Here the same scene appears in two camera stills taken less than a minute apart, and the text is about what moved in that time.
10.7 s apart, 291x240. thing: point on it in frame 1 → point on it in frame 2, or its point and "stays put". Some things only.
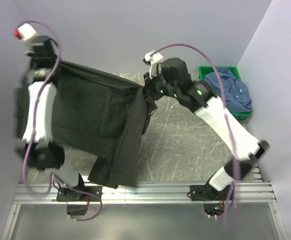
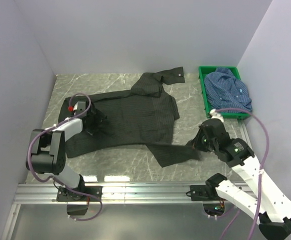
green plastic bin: (203, 70) stays put
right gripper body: (158, 87) → (200, 142)
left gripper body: (30, 54) → (95, 120)
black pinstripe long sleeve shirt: (103, 116) → (143, 116)
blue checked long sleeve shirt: (237, 97) stays put
